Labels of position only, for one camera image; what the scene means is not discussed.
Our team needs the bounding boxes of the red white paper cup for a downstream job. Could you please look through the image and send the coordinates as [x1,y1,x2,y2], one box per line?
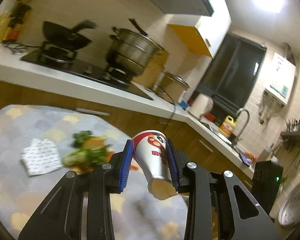
[132,130,177,200]

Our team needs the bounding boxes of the green bok choy large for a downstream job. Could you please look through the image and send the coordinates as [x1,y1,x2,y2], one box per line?
[62,145,109,167]

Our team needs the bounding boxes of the wooden cutting board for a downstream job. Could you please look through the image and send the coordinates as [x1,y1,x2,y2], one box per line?
[132,50,170,89]

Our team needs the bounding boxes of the yellow detergent bottle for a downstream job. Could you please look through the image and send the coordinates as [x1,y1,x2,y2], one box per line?
[219,115,236,138]

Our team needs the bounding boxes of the dark kitchen window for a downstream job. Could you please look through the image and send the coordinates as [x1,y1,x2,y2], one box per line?
[196,34,267,114]

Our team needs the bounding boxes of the white perforated tray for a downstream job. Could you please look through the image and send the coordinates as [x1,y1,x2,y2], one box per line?
[278,183,300,228]

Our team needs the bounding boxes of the black gas stove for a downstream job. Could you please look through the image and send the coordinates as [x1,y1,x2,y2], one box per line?
[21,41,152,100]

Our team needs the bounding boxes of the black frying pan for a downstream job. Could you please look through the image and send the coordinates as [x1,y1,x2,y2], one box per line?
[43,20,97,51]

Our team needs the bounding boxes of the blue small box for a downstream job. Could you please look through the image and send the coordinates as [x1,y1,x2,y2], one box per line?
[179,101,189,109]

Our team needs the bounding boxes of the white electric kettle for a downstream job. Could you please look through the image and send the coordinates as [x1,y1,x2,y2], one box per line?
[189,94,213,120]

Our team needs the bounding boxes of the beige rice cooker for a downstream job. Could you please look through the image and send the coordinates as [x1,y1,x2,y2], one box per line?
[155,72,189,104]

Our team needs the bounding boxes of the white orange wall cabinet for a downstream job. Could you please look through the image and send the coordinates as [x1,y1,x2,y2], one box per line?
[168,0,231,58]

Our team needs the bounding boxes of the wooden base cabinets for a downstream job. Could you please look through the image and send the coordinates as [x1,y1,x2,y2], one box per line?
[0,81,253,189]

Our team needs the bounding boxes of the black power cable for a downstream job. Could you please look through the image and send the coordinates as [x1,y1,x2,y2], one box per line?
[144,87,177,126]

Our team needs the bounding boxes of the stainless steel stacked pot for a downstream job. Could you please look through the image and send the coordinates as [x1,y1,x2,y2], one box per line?
[106,18,163,76]

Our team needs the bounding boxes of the chrome sink faucet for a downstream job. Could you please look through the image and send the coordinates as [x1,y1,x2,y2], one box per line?
[231,107,251,146]

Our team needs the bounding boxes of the white water heater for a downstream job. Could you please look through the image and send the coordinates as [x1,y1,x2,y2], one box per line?
[265,53,296,106]

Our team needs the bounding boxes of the white dotted paper napkin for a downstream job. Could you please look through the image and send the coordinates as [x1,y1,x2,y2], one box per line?
[20,138,63,177]

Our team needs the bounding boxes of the green bok choy small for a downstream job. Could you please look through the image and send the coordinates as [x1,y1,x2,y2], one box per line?
[72,131,107,147]

